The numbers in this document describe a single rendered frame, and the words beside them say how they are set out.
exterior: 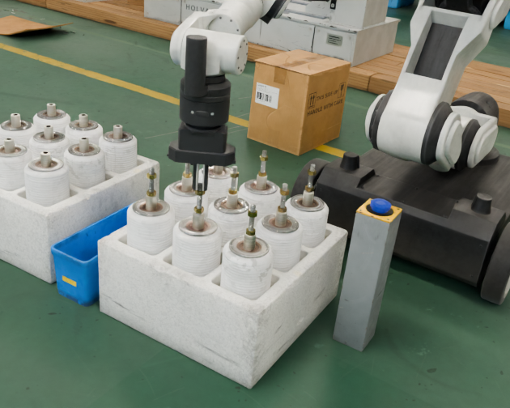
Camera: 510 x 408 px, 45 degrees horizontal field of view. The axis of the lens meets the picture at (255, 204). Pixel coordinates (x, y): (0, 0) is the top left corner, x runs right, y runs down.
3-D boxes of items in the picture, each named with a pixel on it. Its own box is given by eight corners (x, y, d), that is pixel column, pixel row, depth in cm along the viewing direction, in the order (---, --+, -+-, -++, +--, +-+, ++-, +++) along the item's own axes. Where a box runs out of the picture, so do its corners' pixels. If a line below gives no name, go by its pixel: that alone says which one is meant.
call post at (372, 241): (345, 322, 137) (369, 199, 123) (374, 335, 134) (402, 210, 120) (331, 339, 132) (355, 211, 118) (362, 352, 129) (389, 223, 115)
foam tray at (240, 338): (204, 240, 163) (208, 180, 155) (337, 295, 146) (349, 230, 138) (99, 311, 133) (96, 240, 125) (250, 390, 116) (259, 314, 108)
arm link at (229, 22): (169, 70, 104) (198, 38, 114) (218, 79, 103) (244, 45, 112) (167, 35, 100) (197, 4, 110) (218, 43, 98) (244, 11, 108)
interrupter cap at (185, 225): (225, 228, 120) (225, 225, 120) (199, 242, 115) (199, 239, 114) (197, 214, 124) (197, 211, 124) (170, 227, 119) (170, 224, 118)
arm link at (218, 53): (190, 86, 112) (193, 22, 107) (246, 95, 110) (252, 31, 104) (164, 103, 102) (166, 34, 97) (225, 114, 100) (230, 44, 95)
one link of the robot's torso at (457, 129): (427, 108, 179) (373, 82, 137) (495, 125, 169) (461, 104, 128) (410, 159, 181) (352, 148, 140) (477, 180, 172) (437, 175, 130)
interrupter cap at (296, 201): (315, 195, 137) (315, 193, 137) (330, 211, 131) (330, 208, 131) (284, 198, 134) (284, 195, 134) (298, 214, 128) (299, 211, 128)
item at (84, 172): (87, 204, 161) (83, 139, 153) (114, 214, 157) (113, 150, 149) (58, 217, 154) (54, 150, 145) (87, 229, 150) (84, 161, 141)
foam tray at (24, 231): (57, 180, 187) (54, 125, 179) (159, 221, 171) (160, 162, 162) (-58, 230, 156) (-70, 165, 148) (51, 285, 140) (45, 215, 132)
